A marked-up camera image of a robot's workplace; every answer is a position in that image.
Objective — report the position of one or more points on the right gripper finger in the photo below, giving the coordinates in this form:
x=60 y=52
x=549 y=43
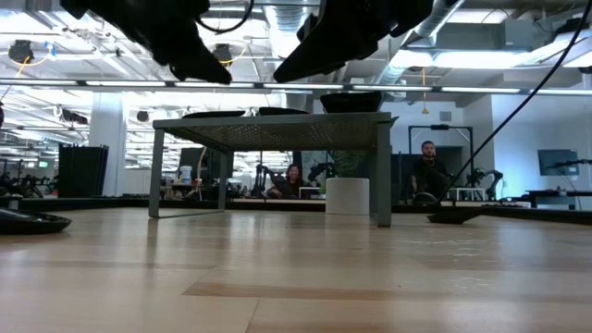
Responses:
x=324 y=57

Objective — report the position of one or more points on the yellow hanging pendant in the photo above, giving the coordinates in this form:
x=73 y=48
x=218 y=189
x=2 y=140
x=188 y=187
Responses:
x=424 y=110

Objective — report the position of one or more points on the black gantry frame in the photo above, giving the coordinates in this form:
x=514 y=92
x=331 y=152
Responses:
x=439 y=127

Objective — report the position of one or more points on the black aluminium table frame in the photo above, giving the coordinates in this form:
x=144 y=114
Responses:
x=532 y=213

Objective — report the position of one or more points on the black background desk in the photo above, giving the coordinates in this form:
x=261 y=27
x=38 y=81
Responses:
x=555 y=193

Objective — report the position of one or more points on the snake plant in white pot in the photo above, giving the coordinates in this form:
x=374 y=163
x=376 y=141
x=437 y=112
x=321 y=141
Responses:
x=347 y=196

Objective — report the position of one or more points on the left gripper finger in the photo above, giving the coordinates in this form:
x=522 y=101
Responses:
x=196 y=62

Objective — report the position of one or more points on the black square ruffled mini plate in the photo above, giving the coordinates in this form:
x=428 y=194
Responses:
x=351 y=102

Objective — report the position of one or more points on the black background robot arm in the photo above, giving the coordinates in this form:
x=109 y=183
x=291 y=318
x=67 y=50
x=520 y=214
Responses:
x=321 y=171
x=266 y=178
x=490 y=178

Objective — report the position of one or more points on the grey perforated metal shelf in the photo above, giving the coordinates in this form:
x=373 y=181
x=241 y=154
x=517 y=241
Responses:
x=277 y=122

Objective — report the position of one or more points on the dark wall monitor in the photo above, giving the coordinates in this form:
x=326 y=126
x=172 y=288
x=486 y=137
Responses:
x=557 y=162

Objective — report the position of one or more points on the person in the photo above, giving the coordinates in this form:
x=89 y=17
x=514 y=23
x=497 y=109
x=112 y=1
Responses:
x=291 y=185
x=430 y=178

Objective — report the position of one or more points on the black ceiling device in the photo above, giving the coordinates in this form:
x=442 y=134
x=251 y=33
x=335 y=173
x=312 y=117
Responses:
x=223 y=54
x=20 y=52

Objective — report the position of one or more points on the small white table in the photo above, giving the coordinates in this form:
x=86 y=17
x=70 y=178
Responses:
x=467 y=189

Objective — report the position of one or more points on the black shallow mini plate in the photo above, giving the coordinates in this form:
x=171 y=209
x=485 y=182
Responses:
x=32 y=224

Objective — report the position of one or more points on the black cabinet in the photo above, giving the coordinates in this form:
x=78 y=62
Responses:
x=83 y=171

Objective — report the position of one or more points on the white plastic container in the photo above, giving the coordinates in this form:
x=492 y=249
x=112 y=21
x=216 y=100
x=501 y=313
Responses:
x=185 y=176

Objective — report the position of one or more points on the black teardrop mini plate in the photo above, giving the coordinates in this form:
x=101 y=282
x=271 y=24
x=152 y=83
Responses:
x=453 y=216
x=213 y=114

